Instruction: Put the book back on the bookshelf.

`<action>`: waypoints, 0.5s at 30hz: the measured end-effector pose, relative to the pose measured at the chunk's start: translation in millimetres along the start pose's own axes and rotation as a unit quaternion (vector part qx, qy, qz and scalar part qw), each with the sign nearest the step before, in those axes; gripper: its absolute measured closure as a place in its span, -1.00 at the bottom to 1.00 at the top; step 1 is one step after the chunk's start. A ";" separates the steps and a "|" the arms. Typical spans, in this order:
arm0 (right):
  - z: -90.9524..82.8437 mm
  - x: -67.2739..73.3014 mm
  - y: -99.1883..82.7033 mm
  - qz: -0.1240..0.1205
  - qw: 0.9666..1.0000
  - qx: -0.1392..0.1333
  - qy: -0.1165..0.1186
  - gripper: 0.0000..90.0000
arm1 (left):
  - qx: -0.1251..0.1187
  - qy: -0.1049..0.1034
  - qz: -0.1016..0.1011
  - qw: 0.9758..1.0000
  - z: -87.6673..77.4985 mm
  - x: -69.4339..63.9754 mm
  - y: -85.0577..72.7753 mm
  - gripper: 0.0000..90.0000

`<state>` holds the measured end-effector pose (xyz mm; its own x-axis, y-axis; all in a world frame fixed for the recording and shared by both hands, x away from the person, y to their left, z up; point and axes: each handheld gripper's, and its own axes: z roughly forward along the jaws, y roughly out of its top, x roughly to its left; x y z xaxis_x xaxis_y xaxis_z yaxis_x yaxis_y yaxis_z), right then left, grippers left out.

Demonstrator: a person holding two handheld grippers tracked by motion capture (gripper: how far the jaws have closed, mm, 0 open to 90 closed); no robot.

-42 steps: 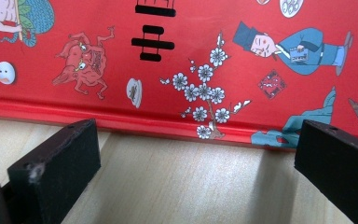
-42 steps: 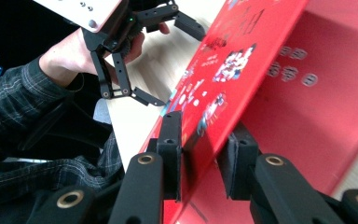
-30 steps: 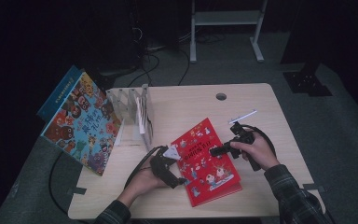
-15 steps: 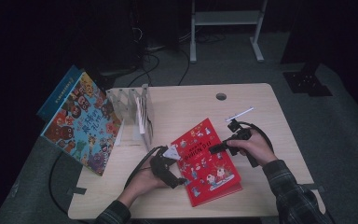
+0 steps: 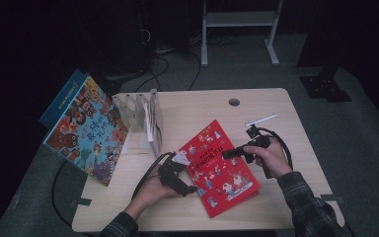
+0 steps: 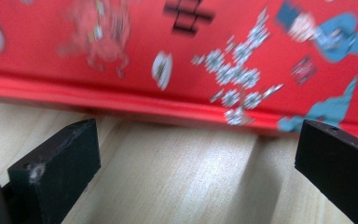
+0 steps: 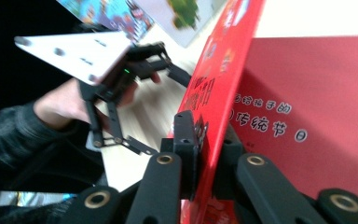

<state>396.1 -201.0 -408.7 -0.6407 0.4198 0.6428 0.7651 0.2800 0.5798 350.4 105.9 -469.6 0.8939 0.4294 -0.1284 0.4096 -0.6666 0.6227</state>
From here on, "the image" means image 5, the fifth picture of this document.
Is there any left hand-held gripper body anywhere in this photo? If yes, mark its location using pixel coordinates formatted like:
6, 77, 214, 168
157, 151, 191, 196

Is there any person's left hand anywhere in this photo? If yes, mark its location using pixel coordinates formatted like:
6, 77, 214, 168
124, 164, 180, 220

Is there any grey tape strip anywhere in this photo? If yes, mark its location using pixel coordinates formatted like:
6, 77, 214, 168
71, 197, 93, 207
320, 194, 345, 203

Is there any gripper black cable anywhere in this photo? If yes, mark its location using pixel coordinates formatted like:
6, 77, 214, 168
258, 126, 294, 171
51, 151, 173, 231

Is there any black floor cable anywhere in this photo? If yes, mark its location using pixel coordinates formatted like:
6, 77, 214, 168
134, 53, 171, 93
188, 50, 203, 92

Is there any person's right hand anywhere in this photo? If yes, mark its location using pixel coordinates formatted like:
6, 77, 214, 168
243, 144, 294, 181

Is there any black stand base plate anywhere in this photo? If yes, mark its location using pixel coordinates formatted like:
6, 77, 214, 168
299, 65, 353, 103
95, 73, 123, 100

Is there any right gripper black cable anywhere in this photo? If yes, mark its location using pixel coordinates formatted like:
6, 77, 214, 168
258, 126, 294, 171

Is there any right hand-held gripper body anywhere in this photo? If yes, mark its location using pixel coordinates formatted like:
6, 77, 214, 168
242, 113, 278, 181

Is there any white metal stand frame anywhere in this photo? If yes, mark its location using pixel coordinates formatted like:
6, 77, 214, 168
200, 0, 284, 68

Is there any red picture book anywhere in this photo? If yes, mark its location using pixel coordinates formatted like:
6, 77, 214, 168
179, 118, 262, 219

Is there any light blue animals picture book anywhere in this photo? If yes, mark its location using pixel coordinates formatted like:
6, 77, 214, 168
42, 76, 130, 188

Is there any clear acrylic book rack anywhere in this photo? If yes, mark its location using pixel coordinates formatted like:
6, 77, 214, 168
112, 88, 163, 158

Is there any dark blue monster picture book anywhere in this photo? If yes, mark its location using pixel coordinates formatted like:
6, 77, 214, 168
38, 68, 89, 129

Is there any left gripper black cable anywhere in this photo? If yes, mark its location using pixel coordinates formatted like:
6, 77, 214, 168
51, 151, 173, 231

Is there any white caterpillar picture book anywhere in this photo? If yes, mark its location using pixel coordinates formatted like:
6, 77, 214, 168
143, 101, 163, 143

